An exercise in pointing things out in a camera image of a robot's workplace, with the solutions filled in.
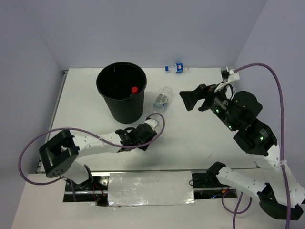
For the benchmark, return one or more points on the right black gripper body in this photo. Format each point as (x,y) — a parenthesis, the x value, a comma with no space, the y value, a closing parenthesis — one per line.
(216,100)

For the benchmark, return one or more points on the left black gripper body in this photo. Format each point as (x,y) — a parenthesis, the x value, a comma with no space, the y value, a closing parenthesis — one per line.
(147,140)

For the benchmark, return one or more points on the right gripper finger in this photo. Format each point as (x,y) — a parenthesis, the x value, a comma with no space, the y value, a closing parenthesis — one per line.
(190,98)
(203,108)

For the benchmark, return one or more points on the clear bottle white green label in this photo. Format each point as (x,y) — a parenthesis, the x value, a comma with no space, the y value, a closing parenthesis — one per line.
(161,102)

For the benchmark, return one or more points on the red cap red label bottle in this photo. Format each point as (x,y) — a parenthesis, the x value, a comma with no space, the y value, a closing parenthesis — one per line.
(134,91)

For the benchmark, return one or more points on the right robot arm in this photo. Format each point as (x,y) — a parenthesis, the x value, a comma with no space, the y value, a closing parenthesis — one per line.
(239,114)

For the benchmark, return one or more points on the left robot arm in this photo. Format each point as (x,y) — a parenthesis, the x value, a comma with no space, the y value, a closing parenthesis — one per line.
(59,154)

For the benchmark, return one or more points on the black plastic waste bin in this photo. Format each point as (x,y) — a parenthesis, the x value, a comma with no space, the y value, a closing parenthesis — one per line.
(114,83)

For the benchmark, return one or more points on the silver foil sheet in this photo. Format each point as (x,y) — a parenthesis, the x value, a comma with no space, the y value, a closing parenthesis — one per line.
(150,189)

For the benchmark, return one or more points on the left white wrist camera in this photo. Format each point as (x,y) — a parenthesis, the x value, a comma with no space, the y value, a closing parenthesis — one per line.
(153,124)

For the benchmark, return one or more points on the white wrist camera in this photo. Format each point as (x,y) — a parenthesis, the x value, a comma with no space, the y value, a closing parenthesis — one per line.
(229,77)
(153,124)

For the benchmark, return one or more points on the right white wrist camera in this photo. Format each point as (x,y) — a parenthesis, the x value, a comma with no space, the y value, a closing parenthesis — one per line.
(229,77)

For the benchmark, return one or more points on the blue label bottle at wall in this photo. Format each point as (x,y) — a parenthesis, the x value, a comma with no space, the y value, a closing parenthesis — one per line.
(177,68)

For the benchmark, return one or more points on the black metal base rail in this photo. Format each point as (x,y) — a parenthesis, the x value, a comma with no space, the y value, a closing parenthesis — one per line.
(203,188)

